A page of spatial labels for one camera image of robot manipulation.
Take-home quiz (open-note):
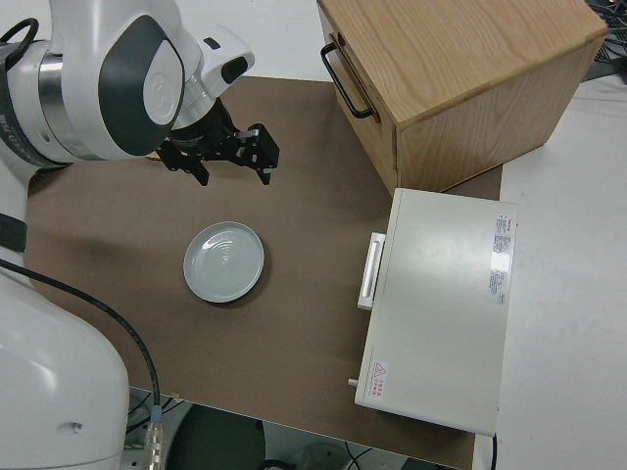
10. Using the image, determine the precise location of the black round base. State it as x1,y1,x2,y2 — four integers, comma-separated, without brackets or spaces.
166,404,268,470

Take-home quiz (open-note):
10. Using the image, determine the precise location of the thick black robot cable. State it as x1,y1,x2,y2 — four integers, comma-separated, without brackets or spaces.
0,258,166,470

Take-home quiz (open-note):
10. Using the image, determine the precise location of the white toaster oven handle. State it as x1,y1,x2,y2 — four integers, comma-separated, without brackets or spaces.
356,232,388,310

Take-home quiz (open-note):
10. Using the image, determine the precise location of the brown table mat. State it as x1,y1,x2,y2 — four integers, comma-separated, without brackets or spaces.
24,75,505,470

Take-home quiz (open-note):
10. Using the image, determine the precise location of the white toaster oven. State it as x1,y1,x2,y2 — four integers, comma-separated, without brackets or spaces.
346,187,520,437

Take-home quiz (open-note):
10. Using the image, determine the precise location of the wooden drawer cabinet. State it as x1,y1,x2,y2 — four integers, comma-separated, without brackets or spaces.
315,0,609,196

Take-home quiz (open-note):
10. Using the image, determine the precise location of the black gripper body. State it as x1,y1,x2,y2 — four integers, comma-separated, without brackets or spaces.
157,121,281,172

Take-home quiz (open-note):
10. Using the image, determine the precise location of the gray round plate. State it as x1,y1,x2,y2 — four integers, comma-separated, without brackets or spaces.
182,220,266,305

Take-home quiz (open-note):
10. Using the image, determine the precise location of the black cabinet handle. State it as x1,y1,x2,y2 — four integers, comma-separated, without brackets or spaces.
319,42,374,120

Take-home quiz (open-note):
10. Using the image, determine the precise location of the black cable bundle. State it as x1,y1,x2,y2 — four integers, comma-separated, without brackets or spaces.
590,0,627,82

